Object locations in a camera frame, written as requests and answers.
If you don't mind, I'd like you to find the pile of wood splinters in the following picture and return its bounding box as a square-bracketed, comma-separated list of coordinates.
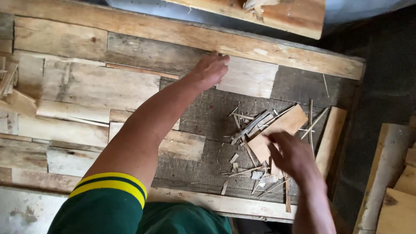
[216, 99, 329, 213]

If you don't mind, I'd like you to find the grey wooden base board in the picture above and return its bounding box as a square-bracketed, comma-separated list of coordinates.
[151, 65, 359, 205]

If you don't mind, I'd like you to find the patchwork of laid veneer pieces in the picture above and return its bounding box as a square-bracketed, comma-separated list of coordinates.
[0, 13, 207, 192]

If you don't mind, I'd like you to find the light wooden strip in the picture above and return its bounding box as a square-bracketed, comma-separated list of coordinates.
[315, 107, 348, 181]

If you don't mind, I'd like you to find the whitish wooden frame batten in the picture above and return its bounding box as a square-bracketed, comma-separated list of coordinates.
[0, 184, 298, 224]

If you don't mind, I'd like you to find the pale round wooden log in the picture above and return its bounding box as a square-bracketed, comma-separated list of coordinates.
[357, 123, 411, 234]

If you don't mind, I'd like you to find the stack of wooden offcuts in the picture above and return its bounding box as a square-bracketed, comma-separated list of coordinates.
[353, 115, 416, 234]

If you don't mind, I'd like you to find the person's right hand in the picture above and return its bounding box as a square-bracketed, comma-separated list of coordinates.
[266, 132, 320, 182]

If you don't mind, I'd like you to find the blue-grey plastic sheet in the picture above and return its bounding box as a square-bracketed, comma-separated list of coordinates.
[106, 0, 416, 25]

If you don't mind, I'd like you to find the thin reddish wooden strip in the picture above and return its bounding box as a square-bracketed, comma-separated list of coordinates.
[106, 63, 180, 80]

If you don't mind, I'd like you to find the long rough wooden frame batten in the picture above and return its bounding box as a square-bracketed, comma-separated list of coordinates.
[0, 0, 366, 81]

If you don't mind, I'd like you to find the person's left hand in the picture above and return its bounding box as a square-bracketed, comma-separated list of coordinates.
[188, 50, 231, 93]

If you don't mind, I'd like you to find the pale wooden veneer sheet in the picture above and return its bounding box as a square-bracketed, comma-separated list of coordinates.
[216, 56, 279, 99]

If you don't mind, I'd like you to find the heap of veneer scraps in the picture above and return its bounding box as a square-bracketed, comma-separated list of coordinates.
[0, 56, 38, 117]

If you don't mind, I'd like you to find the thick wooden plank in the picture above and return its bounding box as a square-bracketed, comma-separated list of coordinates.
[164, 0, 326, 40]

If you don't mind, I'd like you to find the tan wooden veneer piece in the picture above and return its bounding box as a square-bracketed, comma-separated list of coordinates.
[247, 104, 308, 177]

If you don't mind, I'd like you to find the green shirt with yellow stripes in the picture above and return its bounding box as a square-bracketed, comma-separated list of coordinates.
[47, 172, 233, 234]

